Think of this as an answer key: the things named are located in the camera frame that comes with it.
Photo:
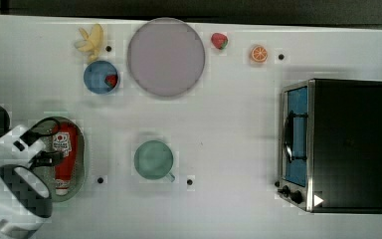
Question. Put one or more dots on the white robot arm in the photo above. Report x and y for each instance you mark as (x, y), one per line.
(25, 199)

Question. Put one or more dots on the loose toy strawberry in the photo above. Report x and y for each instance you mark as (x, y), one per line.
(219, 41)

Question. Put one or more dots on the large lilac plate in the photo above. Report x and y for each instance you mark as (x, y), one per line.
(166, 57)

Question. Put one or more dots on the strawberry in blue bowl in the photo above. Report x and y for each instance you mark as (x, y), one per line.
(111, 80)

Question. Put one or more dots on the toy orange half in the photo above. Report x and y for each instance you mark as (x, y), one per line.
(259, 54)

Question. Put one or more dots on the peeled toy banana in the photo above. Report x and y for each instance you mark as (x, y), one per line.
(91, 42)

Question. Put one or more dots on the red ketchup bottle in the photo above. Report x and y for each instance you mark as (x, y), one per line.
(65, 141)

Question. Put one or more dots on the silver black toaster oven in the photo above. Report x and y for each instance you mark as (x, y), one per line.
(331, 146)

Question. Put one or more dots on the small blue bowl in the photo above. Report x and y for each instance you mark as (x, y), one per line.
(95, 74)

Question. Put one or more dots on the green mug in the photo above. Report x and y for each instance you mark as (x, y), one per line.
(154, 160)

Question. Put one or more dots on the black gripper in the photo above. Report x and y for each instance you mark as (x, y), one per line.
(31, 150)

